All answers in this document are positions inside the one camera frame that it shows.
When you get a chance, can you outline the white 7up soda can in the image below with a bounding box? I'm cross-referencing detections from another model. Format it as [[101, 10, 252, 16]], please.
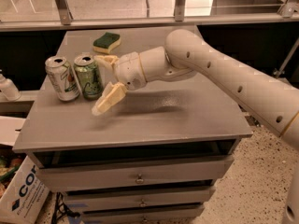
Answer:
[[45, 56, 79, 102]]

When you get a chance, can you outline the metal railing frame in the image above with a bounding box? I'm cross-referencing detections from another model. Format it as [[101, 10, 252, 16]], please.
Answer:
[[0, 0, 299, 32]]

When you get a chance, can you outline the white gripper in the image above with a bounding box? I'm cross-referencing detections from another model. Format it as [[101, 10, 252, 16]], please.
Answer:
[[92, 52, 147, 116]]

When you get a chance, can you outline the white plastic bottle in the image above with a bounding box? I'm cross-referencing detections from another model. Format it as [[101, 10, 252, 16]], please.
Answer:
[[0, 70, 21, 101]]

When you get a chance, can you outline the white cardboard box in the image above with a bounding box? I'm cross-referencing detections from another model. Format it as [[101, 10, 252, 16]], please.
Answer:
[[0, 116, 50, 224]]

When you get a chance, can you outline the bottom grey drawer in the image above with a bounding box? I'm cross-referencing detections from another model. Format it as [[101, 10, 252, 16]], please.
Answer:
[[81, 203, 205, 224]]

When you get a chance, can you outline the top grey drawer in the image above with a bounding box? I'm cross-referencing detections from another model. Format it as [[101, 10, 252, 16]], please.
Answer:
[[36, 155, 234, 192]]

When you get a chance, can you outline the black cable on floor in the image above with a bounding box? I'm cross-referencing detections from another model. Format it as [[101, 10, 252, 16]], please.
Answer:
[[50, 192, 81, 224]]

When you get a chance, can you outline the green soda can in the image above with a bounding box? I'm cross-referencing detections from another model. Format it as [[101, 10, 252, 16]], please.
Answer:
[[74, 54, 104, 100]]

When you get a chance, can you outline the grey drawer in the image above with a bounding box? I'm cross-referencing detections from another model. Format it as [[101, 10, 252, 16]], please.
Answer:
[[81, 203, 205, 224], [64, 186, 215, 212], [36, 155, 234, 192]]

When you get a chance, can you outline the green and yellow sponge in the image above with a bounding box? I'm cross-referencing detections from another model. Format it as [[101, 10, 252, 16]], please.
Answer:
[[93, 32, 121, 54]]

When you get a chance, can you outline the middle grey drawer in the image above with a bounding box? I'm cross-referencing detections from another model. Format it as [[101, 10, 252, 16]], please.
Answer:
[[64, 186, 215, 212]]

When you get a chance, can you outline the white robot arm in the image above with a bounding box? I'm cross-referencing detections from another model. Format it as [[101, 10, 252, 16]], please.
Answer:
[[92, 29, 299, 150]]

